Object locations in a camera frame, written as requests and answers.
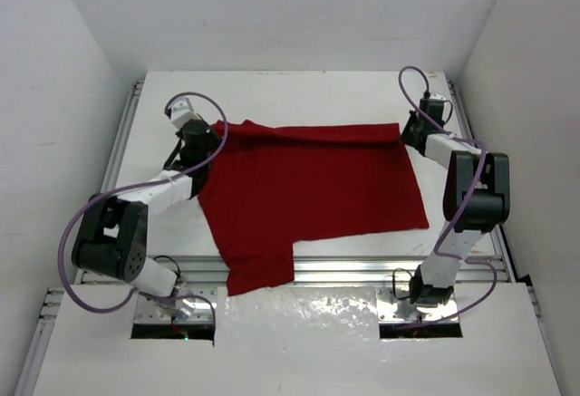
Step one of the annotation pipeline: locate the red t-shirt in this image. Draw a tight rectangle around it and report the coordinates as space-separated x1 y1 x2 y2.
198 121 429 295

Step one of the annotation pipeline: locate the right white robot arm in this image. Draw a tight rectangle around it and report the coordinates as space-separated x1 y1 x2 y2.
401 93 510 306

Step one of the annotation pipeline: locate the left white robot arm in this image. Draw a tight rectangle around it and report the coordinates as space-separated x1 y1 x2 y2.
72 114 221 297

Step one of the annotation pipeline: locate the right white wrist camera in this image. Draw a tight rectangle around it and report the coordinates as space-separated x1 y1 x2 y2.
430 92 448 102

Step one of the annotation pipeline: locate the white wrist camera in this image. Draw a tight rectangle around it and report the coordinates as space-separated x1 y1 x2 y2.
169 97 199 130
430 92 448 102

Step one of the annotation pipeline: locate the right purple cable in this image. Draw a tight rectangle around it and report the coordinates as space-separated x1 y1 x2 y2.
397 65 498 327

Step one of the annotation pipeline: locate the purple cable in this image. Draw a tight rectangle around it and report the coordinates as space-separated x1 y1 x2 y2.
57 92 228 314
397 65 498 327

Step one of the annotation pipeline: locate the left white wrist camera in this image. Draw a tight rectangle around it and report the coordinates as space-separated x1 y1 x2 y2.
169 97 199 130

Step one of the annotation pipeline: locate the aluminium rail frame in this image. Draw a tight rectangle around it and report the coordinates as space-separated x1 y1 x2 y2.
23 71 558 395

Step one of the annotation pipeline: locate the left black base cable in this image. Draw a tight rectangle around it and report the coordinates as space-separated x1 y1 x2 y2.
153 255 182 284

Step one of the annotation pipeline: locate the black base cable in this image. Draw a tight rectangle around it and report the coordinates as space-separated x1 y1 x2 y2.
390 266 413 314
153 255 182 284

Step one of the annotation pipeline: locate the right black base cable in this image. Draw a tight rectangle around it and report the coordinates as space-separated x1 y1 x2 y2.
390 266 413 314

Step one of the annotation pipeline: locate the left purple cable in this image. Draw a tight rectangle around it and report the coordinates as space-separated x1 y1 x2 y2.
57 92 228 314

